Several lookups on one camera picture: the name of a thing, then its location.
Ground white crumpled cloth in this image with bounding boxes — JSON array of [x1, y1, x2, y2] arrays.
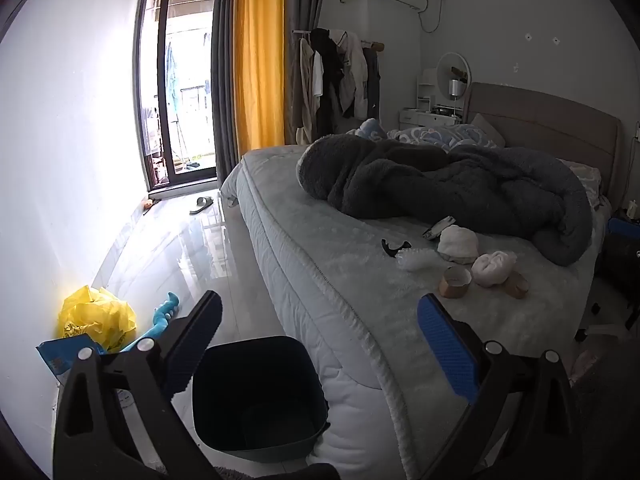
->
[[437, 225, 480, 265]]

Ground white table lamp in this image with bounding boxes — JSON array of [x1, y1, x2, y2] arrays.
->
[[448, 79, 463, 120]]

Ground clear plastic wrap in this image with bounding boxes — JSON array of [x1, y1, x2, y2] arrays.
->
[[397, 249, 442, 273]]

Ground black hanging jacket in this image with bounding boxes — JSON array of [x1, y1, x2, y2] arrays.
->
[[310, 27, 347, 131]]

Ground air conditioner power cable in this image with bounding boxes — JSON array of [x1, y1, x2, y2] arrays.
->
[[417, 0, 447, 35]]

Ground black curved plastic piece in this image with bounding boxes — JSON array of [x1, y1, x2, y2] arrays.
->
[[381, 239, 412, 259]]

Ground dark chair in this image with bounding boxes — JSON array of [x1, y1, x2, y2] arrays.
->
[[595, 215, 640, 321]]

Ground yellow plastic bag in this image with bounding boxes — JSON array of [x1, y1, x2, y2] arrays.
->
[[57, 285, 137, 353]]

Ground white hanging jacket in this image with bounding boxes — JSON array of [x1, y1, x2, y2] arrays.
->
[[330, 30, 369, 116]]

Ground black and white box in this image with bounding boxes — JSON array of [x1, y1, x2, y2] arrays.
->
[[422, 216, 457, 240]]

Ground yellow curtain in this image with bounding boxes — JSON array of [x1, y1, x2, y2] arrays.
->
[[234, 0, 286, 153]]

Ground sliding glass door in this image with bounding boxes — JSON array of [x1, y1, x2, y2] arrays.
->
[[134, 0, 221, 191]]

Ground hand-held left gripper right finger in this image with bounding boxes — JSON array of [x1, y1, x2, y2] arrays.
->
[[417, 293, 586, 480]]

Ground cardboard tape roll core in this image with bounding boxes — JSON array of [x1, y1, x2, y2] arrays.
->
[[502, 272, 531, 301], [439, 266, 473, 299]]

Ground beige hanging coat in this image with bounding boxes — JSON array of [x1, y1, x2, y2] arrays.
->
[[295, 37, 321, 143]]

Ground grey curtain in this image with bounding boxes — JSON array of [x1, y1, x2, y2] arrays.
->
[[282, 0, 331, 146], [210, 0, 243, 188]]

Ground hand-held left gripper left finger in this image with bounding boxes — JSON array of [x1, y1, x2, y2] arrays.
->
[[52, 290, 223, 480]]

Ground blue wipes packet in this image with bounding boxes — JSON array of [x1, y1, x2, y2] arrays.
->
[[36, 335, 108, 376]]

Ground wooden clothes rail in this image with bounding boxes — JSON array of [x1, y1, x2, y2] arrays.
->
[[292, 29, 386, 52]]

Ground round mirror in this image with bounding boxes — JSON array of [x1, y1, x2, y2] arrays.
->
[[436, 51, 472, 101]]

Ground dark grey fleece blanket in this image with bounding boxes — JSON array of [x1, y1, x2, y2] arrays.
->
[[296, 132, 593, 267]]

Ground dark hanging pants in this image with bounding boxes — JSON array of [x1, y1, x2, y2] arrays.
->
[[362, 47, 382, 121]]

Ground white dresser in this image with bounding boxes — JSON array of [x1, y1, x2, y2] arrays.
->
[[399, 106, 461, 133]]

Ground blue patterned duvet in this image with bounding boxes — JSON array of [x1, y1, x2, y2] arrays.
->
[[350, 118, 506, 153]]

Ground blue plush toy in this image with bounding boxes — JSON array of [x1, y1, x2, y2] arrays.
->
[[117, 291, 182, 353]]

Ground white shelf organizer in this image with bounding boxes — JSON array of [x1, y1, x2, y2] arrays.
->
[[416, 70, 440, 113]]

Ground dark blue plastic bin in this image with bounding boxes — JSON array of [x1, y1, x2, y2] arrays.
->
[[192, 336, 331, 463]]

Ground bed with grey cover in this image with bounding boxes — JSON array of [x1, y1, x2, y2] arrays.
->
[[220, 82, 623, 471]]

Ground beige pillow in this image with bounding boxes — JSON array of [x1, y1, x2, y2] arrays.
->
[[467, 112, 506, 148]]

